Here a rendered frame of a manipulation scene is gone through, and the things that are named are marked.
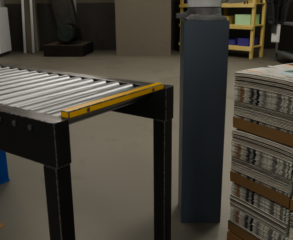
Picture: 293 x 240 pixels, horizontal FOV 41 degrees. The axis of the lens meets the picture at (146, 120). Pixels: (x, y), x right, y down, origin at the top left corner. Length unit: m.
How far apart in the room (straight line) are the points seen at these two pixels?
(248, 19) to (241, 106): 6.68
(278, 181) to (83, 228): 1.01
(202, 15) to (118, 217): 1.10
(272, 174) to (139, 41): 7.28
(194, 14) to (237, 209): 0.87
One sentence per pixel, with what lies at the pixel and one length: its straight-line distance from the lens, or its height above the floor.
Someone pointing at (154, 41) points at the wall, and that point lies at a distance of 8.60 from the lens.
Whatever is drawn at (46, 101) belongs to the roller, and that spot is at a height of 0.80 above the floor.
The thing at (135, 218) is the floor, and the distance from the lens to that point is 2.13.
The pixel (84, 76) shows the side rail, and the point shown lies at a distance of 1.60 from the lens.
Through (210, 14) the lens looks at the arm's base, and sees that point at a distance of 1.83.
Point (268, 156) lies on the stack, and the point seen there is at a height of 0.54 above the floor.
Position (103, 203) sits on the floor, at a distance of 2.28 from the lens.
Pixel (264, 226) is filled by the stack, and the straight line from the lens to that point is 1.63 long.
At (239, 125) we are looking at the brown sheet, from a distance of 1.57.
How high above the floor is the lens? 1.08
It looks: 16 degrees down
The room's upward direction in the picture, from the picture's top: 1 degrees counter-clockwise
